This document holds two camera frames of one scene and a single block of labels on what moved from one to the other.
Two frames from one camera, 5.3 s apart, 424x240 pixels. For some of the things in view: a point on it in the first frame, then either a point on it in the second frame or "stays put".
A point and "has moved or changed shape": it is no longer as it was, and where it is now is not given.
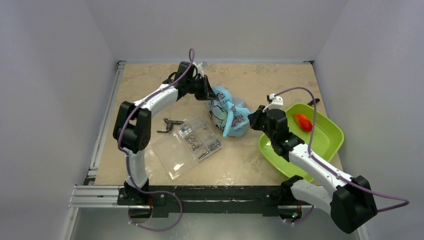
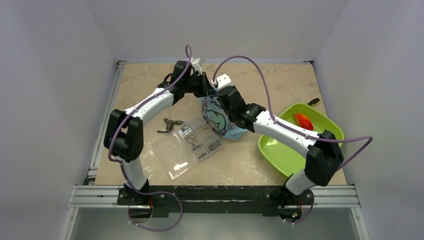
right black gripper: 257,116 -> 220,100
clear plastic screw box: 193,141 stays put
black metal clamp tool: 170,124 stays put
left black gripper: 207,93 stays put
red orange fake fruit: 303,122 stays put
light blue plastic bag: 228,114 has moved or changed shape
